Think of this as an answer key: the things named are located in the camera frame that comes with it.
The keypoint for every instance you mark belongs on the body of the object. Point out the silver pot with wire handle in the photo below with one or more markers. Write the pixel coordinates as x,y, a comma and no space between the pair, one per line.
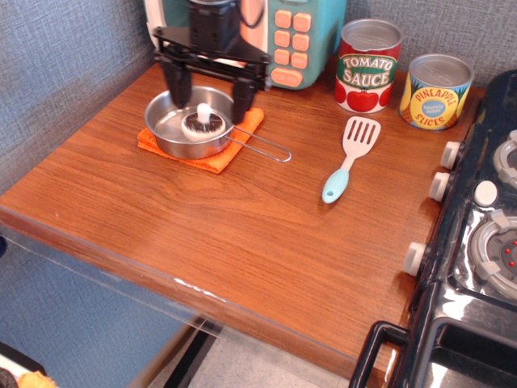
168,123

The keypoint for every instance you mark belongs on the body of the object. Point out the white toy mushroom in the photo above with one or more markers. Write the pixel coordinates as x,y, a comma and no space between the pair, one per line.
203,125

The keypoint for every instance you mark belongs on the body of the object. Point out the tomato sauce can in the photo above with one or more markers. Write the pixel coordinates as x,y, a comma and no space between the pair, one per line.
367,62

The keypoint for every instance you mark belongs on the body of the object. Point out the orange and black object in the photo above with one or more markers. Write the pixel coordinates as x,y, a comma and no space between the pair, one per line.
19,370

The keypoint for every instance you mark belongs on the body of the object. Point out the teal toy microwave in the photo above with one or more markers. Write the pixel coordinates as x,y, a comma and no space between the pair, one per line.
299,36

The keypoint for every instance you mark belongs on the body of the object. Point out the pineapple slices can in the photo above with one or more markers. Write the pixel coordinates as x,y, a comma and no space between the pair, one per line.
436,89

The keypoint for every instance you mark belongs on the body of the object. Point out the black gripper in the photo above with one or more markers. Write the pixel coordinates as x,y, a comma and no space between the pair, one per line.
211,44

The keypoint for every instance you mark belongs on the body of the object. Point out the black toy stove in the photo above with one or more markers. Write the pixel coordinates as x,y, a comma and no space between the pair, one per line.
462,329

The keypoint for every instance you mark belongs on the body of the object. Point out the white spatula teal handle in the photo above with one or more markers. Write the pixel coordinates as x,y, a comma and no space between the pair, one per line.
359,136

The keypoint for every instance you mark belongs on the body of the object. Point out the orange rag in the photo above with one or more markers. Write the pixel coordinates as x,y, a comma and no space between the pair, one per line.
218,162

